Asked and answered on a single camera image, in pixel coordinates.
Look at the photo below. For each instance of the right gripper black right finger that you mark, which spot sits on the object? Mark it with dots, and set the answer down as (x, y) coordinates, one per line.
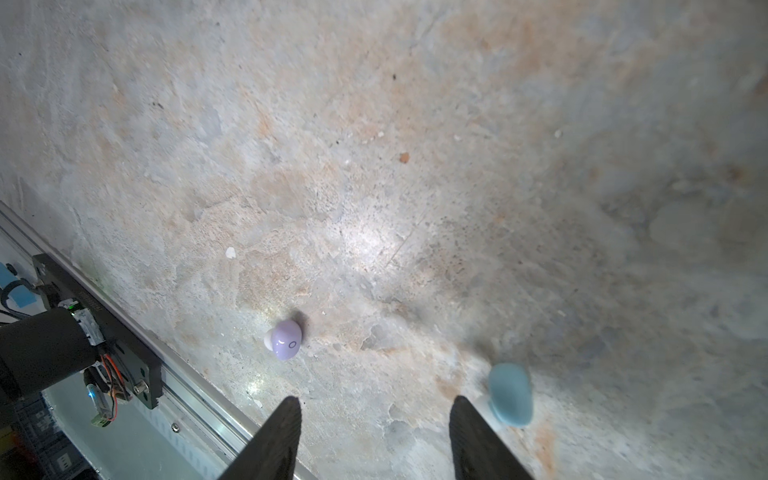
(477, 451)

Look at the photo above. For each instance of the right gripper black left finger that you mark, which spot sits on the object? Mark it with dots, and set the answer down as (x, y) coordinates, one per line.
(272, 452)

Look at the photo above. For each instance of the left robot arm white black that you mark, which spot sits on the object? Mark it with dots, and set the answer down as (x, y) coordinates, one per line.
(41, 350)

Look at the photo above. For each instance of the purple earbud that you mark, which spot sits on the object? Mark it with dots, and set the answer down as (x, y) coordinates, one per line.
(284, 340)

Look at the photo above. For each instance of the left circuit board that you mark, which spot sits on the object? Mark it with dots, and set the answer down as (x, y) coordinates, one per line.
(102, 396)

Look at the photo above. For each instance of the aluminium rail frame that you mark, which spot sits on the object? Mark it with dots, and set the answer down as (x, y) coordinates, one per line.
(130, 405)

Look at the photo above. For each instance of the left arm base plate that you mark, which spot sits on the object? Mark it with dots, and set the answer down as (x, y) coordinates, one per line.
(139, 366)

